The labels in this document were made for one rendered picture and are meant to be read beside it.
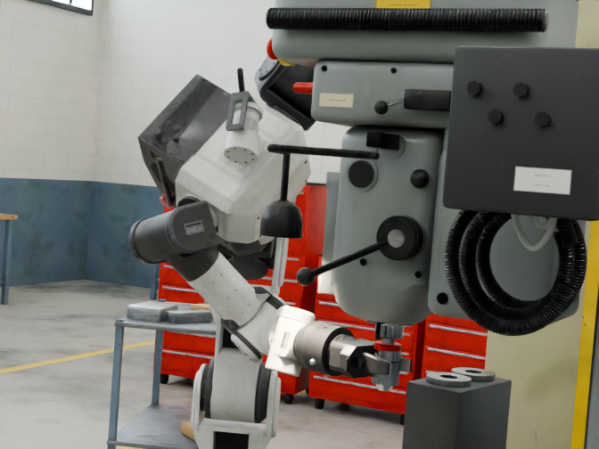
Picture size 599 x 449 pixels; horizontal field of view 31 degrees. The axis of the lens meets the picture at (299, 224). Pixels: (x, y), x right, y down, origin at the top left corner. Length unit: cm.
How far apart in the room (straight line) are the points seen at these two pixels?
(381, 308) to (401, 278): 7
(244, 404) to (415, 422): 52
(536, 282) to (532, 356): 194
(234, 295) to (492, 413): 57
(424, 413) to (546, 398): 143
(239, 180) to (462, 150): 86
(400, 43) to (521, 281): 41
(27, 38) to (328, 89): 1082
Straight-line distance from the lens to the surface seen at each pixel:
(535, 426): 361
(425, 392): 218
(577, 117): 138
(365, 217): 176
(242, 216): 220
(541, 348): 357
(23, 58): 1247
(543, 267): 165
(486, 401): 224
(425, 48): 170
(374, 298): 177
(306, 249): 705
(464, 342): 658
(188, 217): 215
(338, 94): 176
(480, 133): 141
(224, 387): 256
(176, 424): 523
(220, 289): 220
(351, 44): 175
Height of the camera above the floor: 155
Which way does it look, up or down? 3 degrees down
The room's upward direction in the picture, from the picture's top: 4 degrees clockwise
